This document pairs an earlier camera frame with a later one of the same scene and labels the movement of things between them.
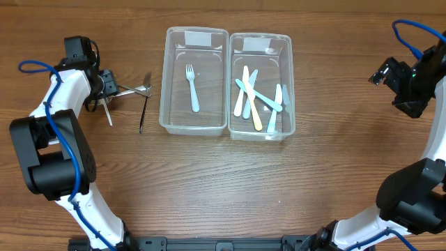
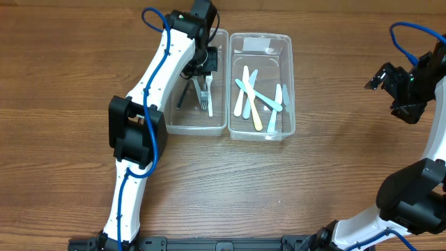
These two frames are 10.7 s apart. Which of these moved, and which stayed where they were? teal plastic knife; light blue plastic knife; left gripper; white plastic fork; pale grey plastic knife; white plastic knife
Moved: white plastic fork; left gripper
Stayed: white plastic knife; light blue plastic knife; teal plastic knife; pale grey plastic knife
